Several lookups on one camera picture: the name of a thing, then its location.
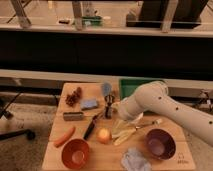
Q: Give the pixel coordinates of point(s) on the blue sponge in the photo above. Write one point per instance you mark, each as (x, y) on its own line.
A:
(88, 104)

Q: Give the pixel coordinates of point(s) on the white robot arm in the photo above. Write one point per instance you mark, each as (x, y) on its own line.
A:
(154, 97)

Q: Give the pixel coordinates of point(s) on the white plastic cup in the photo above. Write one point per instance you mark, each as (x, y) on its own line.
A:
(138, 118)

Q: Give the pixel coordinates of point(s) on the blue brush head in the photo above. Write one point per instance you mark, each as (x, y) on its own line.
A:
(106, 89)

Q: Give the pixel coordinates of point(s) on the green plastic tray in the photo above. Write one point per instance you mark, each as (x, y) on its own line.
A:
(128, 86)

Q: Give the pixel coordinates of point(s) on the dark grape bunch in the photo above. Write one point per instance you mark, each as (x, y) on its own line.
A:
(74, 98)

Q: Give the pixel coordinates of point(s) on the grey eraser block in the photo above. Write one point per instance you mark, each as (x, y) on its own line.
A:
(73, 116)

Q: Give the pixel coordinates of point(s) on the orange carrot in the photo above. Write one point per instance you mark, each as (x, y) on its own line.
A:
(60, 141)

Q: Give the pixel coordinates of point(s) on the green box in background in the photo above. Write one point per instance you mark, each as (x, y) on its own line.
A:
(92, 21)

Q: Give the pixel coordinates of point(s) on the red bowl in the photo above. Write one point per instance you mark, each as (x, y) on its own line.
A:
(75, 154)

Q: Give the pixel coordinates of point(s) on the blue grey cloth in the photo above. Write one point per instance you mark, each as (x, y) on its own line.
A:
(133, 160)

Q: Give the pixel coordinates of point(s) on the purple bowl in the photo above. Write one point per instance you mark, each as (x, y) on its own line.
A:
(160, 144)

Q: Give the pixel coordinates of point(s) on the black office chair base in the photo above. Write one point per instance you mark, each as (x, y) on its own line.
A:
(16, 126)

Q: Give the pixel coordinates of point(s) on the black handled knife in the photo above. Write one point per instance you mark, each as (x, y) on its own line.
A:
(91, 126)

